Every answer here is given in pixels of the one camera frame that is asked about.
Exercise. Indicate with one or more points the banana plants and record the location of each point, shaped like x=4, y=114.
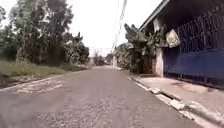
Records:
x=140, y=48

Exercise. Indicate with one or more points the building with blue gate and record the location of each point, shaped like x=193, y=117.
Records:
x=196, y=46

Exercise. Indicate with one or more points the broken concrete kerb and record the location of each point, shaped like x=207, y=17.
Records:
x=173, y=101

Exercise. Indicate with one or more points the grey asphalt road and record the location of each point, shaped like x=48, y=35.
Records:
x=96, y=103

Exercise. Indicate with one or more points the grass bank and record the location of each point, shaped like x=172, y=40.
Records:
x=26, y=69

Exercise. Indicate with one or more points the stand of tall trees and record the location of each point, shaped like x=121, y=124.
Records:
x=40, y=33

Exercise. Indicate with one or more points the concrete pavement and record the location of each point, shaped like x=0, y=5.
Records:
x=190, y=93

